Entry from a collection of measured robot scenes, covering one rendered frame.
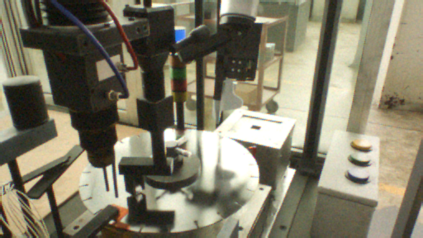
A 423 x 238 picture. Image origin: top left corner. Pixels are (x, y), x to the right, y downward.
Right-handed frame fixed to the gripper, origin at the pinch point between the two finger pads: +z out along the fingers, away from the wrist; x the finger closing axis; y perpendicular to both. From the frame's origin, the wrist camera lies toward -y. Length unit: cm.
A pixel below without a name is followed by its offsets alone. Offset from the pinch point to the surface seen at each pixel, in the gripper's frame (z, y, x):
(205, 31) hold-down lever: -12.9, -1.1, -21.1
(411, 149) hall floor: 15, 137, 200
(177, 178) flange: 11.1, -4.2, -11.4
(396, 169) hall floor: 28, 116, 173
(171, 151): 6.7, -6.2, -9.9
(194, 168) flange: 9.5, -1.8, -8.1
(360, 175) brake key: 8.0, 31.1, 2.4
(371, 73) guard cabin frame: -15.1, 35.6, 18.2
